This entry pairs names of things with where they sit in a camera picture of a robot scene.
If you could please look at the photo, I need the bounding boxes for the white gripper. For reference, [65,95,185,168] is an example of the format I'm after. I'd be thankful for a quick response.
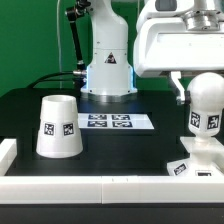
[133,18,224,105]

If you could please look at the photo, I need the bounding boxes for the white lamp bulb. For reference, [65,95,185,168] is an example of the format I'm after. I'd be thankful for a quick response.
[187,72,224,142]

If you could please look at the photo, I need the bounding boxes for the white lamp base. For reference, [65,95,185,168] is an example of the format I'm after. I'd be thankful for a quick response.
[167,137,224,177]

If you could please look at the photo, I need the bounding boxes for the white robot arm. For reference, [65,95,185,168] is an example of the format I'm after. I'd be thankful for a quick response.
[82,0,224,104]

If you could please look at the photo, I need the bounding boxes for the white lamp shade cone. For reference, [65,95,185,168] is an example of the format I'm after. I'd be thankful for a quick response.
[36,95,83,158]

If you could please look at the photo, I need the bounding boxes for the fiducial marker sheet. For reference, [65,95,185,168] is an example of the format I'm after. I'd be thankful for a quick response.
[78,113,154,130]

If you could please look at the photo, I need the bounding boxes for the black cable hose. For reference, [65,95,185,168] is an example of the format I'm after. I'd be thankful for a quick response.
[26,0,92,89]

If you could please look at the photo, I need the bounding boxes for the thin white cable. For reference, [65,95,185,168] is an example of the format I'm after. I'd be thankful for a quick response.
[56,0,64,90]

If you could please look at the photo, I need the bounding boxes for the white left wall block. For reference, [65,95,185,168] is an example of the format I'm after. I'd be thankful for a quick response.
[0,139,17,176]

